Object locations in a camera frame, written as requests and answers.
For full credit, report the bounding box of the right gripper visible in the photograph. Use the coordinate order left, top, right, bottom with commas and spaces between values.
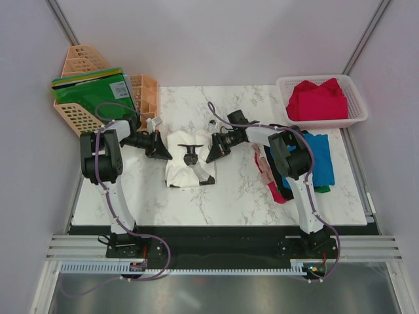
208, 132, 242, 164

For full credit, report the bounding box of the green file folder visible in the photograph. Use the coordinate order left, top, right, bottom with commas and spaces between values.
51, 72, 136, 122

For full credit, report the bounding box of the purple cable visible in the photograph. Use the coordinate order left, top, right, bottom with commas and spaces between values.
60, 103, 174, 298
207, 101, 341, 284

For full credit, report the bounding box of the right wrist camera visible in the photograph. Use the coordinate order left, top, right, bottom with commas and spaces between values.
208, 120, 218, 130

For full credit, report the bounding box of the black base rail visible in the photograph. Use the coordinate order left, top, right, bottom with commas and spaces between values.
69, 223, 378, 269

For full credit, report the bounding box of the white plastic basket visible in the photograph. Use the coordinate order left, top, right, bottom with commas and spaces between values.
276, 74, 368, 130

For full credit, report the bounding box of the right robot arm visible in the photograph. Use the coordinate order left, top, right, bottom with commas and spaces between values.
206, 102, 341, 258

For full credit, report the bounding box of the peach plastic file organizer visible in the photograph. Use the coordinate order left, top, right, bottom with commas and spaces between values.
54, 44, 160, 135

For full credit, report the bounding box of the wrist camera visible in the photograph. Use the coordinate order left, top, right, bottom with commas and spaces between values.
146, 117, 162, 133
208, 120, 218, 130

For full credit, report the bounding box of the beige pink t shirt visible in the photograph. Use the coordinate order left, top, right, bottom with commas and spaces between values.
252, 144, 274, 185

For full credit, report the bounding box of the white t shirt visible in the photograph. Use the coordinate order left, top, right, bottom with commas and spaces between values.
165, 130, 216, 188

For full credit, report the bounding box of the black t shirt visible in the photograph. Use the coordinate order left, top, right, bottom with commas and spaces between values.
264, 131, 312, 201

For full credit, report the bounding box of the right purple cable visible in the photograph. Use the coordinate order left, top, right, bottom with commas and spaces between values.
207, 101, 341, 284

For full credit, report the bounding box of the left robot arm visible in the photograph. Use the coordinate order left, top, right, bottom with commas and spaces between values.
79, 115, 172, 257

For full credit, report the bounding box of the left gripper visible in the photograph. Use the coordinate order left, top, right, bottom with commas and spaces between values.
121, 131, 173, 162

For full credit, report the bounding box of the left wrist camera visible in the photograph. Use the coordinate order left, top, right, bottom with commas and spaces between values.
146, 117, 162, 133

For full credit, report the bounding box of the white slotted cable duct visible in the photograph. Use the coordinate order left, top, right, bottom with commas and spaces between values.
60, 260, 325, 275

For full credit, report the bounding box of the red t shirt in basket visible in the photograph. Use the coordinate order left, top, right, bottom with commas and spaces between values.
286, 78, 348, 121

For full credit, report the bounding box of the blue t shirt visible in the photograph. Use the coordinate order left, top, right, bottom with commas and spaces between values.
281, 132, 337, 190

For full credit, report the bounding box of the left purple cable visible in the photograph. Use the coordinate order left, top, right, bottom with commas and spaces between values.
60, 103, 174, 298

